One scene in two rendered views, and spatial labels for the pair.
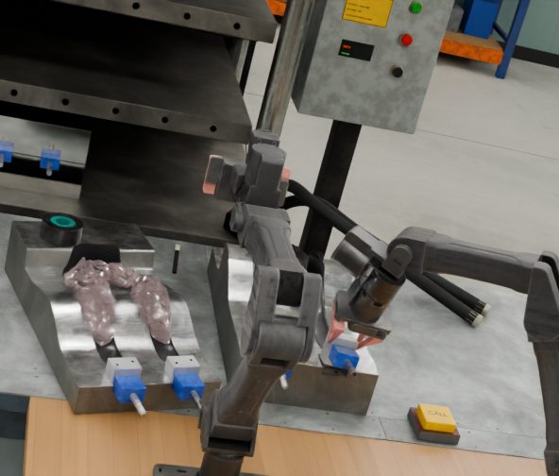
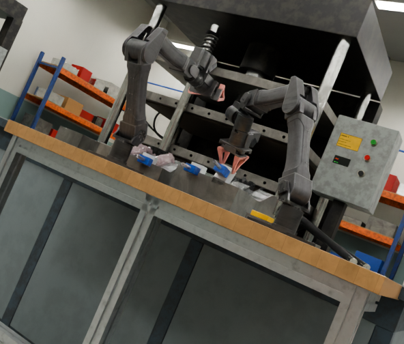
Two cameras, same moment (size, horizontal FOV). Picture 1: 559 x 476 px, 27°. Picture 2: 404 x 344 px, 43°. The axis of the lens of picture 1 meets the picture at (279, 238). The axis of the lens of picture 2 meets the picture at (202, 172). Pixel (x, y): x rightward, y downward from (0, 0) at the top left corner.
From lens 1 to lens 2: 1.85 m
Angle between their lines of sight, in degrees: 51
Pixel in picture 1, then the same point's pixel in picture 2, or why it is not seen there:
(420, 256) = (254, 96)
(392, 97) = (357, 187)
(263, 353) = (128, 48)
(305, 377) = (203, 181)
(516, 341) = not seen: hidden behind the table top
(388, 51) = (357, 163)
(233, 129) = (273, 184)
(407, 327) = not seen: hidden behind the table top
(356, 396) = (225, 198)
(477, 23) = not seen: outside the picture
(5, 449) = (76, 190)
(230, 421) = (125, 119)
